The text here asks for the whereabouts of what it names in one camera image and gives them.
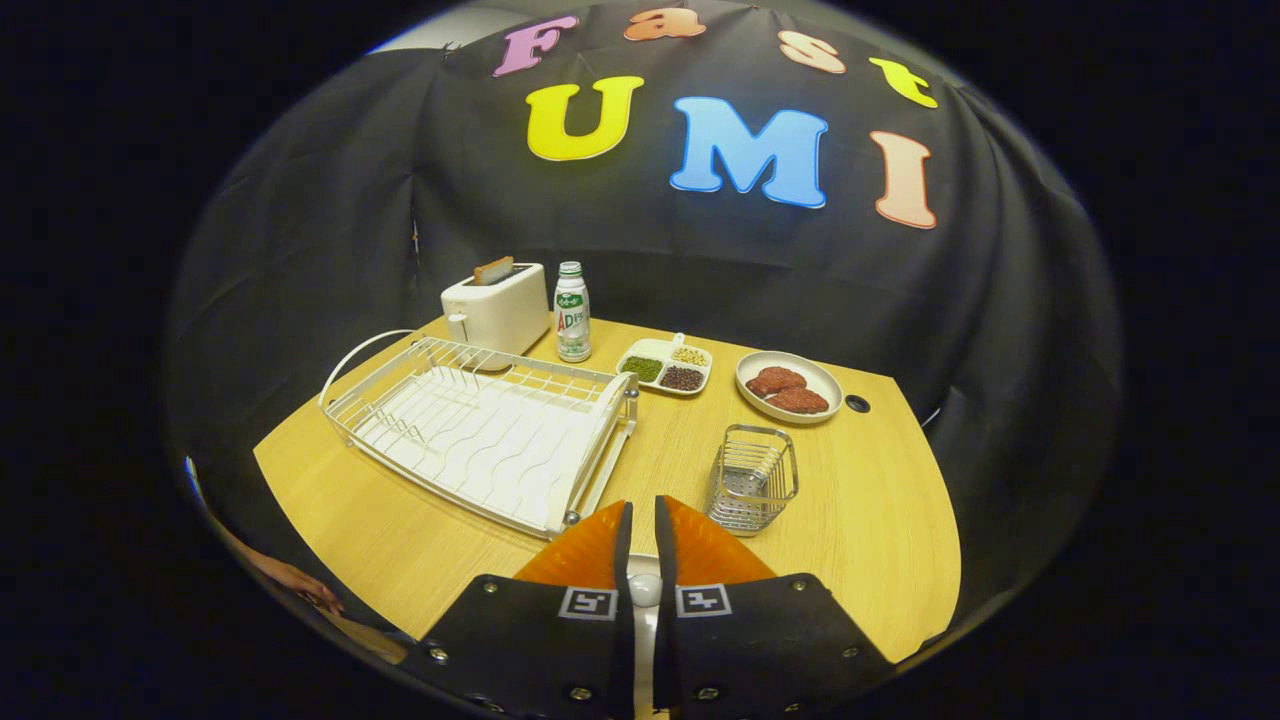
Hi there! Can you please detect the white drink bottle green label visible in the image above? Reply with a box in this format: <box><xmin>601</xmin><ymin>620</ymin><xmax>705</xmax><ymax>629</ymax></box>
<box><xmin>553</xmin><ymin>261</ymin><xmax>593</xmax><ymax>363</ymax></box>

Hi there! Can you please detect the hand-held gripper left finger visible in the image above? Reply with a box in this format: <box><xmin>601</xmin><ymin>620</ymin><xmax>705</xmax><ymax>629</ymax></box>
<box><xmin>401</xmin><ymin>500</ymin><xmax>637</xmax><ymax>720</ymax></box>

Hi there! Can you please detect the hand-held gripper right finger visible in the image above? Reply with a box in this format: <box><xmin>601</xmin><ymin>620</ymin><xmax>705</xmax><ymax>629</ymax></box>
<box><xmin>652</xmin><ymin>494</ymin><xmax>896</xmax><ymax>720</ymax></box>

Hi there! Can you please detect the round plate with meat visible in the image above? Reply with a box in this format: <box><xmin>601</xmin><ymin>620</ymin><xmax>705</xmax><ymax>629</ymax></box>
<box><xmin>735</xmin><ymin>350</ymin><xmax>845</xmax><ymax>426</ymax></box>

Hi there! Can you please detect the white round plate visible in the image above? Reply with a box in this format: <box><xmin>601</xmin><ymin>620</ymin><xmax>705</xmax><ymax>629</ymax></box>
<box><xmin>630</xmin><ymin>555</ymin><xmax>662</xmax><ymax>720</ymax></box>

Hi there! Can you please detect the brown meat patty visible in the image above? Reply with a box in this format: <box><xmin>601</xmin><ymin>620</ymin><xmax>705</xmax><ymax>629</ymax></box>
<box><xmin>745</xmin><ymin>366</ymin><xmax>808</xmax><ymax>397</ymax></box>
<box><xmin>765</xmin><ymin>387</ymin><xmax>831</xmax><ymax>415</ymax></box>

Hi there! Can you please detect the metal wire basket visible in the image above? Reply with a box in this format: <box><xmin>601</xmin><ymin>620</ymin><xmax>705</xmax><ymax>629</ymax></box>
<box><xmin>705</xmin><ymin>424</ymin><xmax>800</xmax><ymax>538</ymax></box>

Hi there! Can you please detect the white dish rack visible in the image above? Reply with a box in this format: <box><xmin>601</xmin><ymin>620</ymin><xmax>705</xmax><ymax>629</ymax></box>
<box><xmin>318</xmin><ymin>329</ymin><xmax>640</xmax><ymax>541</ymax></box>

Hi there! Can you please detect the white sectioned dish with beans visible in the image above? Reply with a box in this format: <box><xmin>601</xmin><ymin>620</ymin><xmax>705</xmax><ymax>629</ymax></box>
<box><xmin>615</xmin><ymin>333</ymin><xmax>714</xmax><ymax>397</ymax></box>

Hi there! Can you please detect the white toaster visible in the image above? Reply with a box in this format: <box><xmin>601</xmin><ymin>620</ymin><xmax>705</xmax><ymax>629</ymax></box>
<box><xmin>440</xmin><ymin>262</ymin><xmax>552</xmax><ymax>358</ymax></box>

